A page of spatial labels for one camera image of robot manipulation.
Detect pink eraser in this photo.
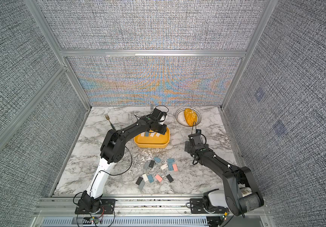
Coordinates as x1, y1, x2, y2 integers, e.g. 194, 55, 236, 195
172, 164, 178, 172
155, 174, 163, 182

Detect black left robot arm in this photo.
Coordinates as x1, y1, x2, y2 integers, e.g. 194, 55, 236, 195
87, 112, 167, 199

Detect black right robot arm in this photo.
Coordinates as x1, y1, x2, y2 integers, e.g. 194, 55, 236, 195
185, 141, 264, 216

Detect yellow plastic storage box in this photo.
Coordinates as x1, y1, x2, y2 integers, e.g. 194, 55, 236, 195
134, 127, 170, 148

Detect white patterned plate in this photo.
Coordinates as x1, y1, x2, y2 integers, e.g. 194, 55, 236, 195
175, 107, 202, 127

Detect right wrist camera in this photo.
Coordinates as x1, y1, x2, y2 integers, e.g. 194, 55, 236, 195
188, 129, 207, 150

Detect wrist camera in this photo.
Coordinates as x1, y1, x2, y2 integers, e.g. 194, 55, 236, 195
188, 129, 207, 150
151, 108, 167, 124

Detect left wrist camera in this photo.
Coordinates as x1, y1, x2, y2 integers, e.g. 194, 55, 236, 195
151, 108, 167, 124

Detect gold fork dark handle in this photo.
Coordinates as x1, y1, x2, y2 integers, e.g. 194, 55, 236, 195
105, 114, 116, 130

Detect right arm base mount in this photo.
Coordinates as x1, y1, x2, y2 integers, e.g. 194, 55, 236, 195
187, 198, 229, 214

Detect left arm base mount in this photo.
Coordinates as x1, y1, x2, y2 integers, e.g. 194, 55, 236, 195
75, 195, 116, 215

